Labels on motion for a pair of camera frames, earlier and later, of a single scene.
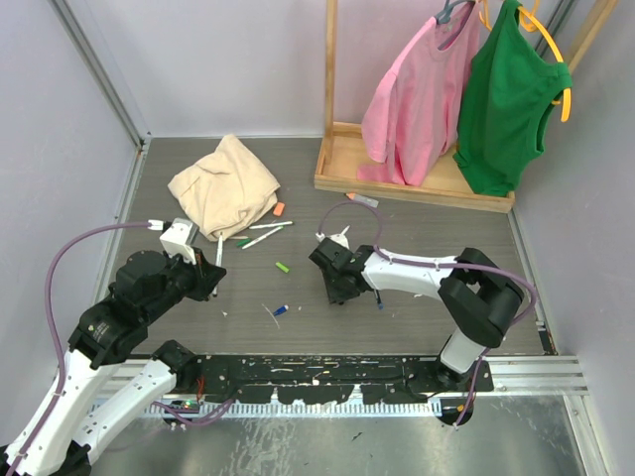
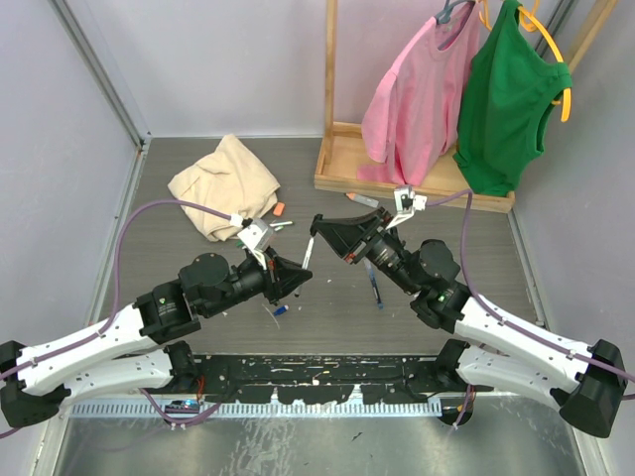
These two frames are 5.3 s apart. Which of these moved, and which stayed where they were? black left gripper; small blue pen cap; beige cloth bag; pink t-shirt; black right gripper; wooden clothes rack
Moved: black left gripper; black right gripper
Stayed: small blue pen cap; wooden clothes rack; pink t-shirt; beige cloth bag
